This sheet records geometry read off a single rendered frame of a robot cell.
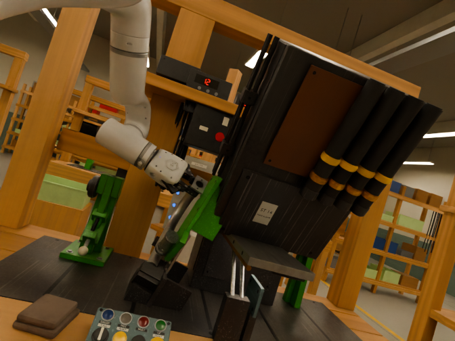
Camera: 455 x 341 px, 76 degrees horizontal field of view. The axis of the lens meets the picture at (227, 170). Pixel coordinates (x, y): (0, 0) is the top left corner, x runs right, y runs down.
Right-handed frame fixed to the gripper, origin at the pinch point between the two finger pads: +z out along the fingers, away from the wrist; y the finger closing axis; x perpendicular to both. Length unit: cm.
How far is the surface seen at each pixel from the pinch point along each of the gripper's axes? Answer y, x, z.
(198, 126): 23.1, -2.8, -8.9
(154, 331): -41.6, -3.8, 5.3
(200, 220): -12.7, -4.0, 4.9
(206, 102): 28.1, -9.6, -11.1
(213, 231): -13.2, -3.6, 9.6
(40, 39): 746, 621, -574
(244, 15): 66, -29, -18
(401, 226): 385, 196, 438
